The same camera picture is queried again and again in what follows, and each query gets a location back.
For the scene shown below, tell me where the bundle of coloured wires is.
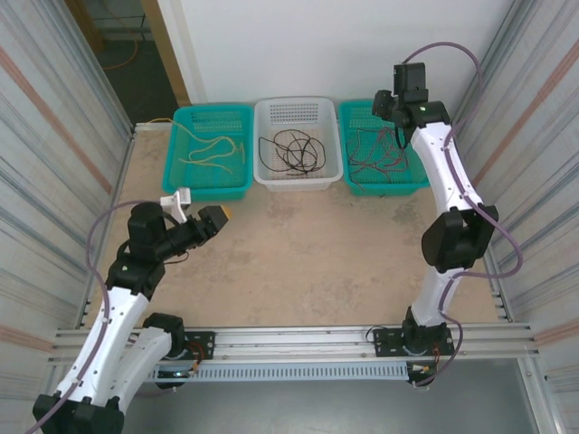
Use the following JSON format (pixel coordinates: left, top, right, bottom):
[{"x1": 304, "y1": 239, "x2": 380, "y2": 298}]
[{"x1": 377, "y1": 127, "x2": 406, "y2": 159}]

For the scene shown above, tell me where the yellow cable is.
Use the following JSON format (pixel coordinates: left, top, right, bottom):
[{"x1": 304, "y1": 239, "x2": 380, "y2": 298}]
[
  {"x1": 147, "y1": 117, "x2": 248, "y2": 162},
  {"x1": 177, "y1": 137, "x2": 239, "y2": 175}
]

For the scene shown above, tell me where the black cable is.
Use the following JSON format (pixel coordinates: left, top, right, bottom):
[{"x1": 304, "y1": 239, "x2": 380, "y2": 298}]
[
  {"x1": 300, "y1": 135, "x2": 327, "y2": 175},
  {"x1": 258, "y1": 133, "x2": 295, "y2": 173},
  {"x1": 279, "y1": 131, "x2": 318, "y2": 176}
]

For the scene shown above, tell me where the teal plastic basket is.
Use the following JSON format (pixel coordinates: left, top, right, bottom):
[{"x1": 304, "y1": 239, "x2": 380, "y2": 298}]
[
  {"x1": 161, "y1": 104, "x2": 254, "y2": 203},
  {"x1": 337, "y1": 99, "x2": 436, "y2": 198}
]

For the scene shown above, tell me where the white plastic basket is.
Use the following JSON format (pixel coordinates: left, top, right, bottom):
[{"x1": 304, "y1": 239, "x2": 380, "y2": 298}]
[{"x1": 252, "y1": 98, "x2": 344, "y2": 195}]

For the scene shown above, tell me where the wooden furniture leg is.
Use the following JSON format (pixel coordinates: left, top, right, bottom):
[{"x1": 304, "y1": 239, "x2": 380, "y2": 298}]
[{"x1": 65, "y1": 0, "x2": 106, "y2": 54}]

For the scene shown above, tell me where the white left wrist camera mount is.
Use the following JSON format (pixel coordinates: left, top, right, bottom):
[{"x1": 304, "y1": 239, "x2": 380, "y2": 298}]
[{"x1": 160, "y1": 187, "x2": 195, "y2": 223}]

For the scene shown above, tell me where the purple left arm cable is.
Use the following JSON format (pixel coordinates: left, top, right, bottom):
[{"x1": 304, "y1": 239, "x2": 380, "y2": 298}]
[{"x1": 22, "y1": 201, "x2": 176, "y2": 434}]

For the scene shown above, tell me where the aluminium table edge rail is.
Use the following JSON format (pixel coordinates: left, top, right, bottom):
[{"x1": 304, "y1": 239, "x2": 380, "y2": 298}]
[
  {"x1": 486, "y1": 266, "x2": 515, "y2": 323},
  {"x1": 76, "y1": 127, "x2": 138, "y2": 329}
]

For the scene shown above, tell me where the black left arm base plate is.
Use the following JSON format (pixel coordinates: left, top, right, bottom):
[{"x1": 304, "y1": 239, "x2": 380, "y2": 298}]
[{"x1": 171, "y1": 330, "x2": 216, "y2": 362}]

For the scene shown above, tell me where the long aluminium mounting rail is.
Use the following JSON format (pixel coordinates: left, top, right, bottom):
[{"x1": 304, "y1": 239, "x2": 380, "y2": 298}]
[{"x1": 52, "y1": 321, "x2": 542, "y2": 368}]

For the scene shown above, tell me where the grey slotted cable duct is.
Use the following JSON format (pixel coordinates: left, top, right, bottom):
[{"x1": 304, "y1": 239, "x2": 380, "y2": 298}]
[{"x1": 148, "y1": 363, "x2": 411, "y2": 384}]

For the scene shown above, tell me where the wooden door frame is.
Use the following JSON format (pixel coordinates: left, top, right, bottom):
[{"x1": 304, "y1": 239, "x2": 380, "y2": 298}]
[{"x1": 138, "y1": 0, "x2": 192, "y2": 108}]

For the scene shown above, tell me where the aluminium frame post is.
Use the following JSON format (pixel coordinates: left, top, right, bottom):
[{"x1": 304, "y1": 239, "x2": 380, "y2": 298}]
[
  {"x1": 33, "y1": 364, "x2": 69, "y2": 408},
  {"x1": 518, "y1": 356, "x2": 566, "y2": 434}
]

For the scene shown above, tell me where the orange floor cable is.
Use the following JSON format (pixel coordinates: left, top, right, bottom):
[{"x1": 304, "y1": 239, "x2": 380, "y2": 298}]
[{"x1": 100, "y1": 39, "x2": 139, "y2": 71}]

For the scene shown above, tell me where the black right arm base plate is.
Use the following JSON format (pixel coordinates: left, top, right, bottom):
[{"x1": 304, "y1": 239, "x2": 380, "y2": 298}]
[{"x1": 372, "y1": 325, "x2": 455, "y2": 359}]

